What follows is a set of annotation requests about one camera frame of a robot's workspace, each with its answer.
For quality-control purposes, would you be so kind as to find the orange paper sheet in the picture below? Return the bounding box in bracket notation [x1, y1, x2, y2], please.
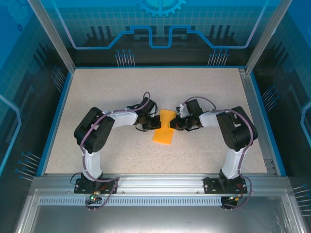
[152, 108, 176, 146]

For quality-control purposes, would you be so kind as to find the blue table edge trim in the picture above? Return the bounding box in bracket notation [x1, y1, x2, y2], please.
[35, 71, 75, 177]
[249, 72, 288, 177]

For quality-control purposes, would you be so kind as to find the small lit circuit board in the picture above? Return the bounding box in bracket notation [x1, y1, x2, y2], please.
[88, 191, 102, 204]
[227, 194, 244, 204]

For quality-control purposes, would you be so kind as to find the metal tray panel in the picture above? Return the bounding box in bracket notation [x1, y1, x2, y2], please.
[13, 189, 308, 233]

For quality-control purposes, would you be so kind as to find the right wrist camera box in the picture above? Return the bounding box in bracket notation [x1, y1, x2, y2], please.
[175, 103, 189, 117]

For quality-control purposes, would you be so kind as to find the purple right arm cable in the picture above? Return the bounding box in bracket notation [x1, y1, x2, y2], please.
[181, 96, 256, 212]

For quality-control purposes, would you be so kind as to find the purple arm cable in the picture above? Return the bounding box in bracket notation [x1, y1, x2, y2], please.
[181, 96, 256, 212]
[79, 91, 151, 212]

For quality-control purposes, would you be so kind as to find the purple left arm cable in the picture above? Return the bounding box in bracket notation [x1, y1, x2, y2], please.
[79, 91, 151, 212]

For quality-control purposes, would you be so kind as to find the aluminium mounting rail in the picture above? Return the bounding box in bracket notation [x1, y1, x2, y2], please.
[31, 172, 292, 195]

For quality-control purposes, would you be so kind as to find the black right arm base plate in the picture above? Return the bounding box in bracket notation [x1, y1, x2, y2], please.
[203, 176, 248, 194]

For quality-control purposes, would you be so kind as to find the aluminium side rail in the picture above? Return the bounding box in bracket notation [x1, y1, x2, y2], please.
[239, 68, 279, 177]

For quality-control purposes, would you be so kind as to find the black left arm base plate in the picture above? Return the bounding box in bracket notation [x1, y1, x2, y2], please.
[74, 177, 120, 194]

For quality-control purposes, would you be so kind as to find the slotted cable duct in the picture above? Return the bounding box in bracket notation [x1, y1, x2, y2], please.
[38, 197, 223, 206]

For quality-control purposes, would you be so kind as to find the aluminium frame post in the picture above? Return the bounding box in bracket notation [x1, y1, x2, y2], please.
[244, 0, 294, 75]
[26, 0, 76, 73]

